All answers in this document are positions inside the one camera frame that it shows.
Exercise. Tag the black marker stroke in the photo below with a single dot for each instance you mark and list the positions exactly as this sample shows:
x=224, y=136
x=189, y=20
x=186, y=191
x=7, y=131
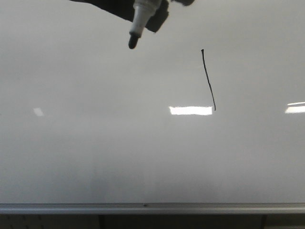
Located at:
x=208, y=80

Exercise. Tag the aluminium whiteboard tray rail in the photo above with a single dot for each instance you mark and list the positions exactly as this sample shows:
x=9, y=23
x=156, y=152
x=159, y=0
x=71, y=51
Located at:
x=152, y=208

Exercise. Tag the white whiteboard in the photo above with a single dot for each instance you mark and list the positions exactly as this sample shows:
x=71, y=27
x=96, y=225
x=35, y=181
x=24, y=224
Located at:
x=85, y=119

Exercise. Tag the white dry-erase marker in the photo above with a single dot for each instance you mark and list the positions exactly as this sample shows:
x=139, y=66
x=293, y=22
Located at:
x=143, y=10

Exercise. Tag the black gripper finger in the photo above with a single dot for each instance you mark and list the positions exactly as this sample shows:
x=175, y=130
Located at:
x=157, y=20
x=120, y=8

